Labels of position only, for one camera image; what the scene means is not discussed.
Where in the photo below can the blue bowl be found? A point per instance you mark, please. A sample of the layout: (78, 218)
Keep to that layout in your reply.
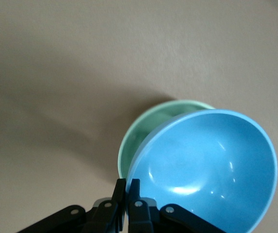
(201, 157)

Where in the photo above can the green bowl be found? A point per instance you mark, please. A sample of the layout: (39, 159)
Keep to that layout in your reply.
(138, 136)

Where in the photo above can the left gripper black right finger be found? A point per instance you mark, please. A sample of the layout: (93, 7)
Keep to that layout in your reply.
(140, 218)

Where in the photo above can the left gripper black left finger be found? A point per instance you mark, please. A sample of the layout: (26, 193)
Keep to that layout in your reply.
(104, 216)

